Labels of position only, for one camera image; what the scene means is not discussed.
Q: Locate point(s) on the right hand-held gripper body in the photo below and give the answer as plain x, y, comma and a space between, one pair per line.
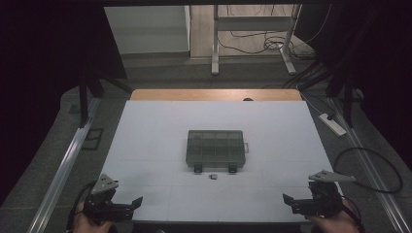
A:
320, 202

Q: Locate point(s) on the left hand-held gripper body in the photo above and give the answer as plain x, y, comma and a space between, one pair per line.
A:
103, 211

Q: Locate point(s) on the small silver plug adapter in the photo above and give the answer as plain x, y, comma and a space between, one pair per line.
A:
213, 176

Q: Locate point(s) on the transparent grey compartment box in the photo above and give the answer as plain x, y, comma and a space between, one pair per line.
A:
215, 149

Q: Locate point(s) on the person's left hand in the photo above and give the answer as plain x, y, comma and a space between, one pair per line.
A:
85, 226

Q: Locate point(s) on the person's right hand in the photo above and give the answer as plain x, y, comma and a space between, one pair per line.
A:
336, 225

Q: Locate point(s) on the white power strip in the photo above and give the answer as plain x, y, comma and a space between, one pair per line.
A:
333, 125

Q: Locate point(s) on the dark curtain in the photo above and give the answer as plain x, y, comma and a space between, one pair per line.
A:
382, 64
39, 64

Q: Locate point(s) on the white cabinet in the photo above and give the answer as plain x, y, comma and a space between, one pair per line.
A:
147, 29

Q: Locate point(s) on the aluminium floor rail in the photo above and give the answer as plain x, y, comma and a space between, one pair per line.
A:
64, 165
372, 168

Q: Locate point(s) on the black stand post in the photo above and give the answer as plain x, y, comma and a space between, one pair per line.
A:
83, 100
348, 100

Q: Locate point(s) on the white metal desk frame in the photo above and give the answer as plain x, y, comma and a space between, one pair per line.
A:
215, 42

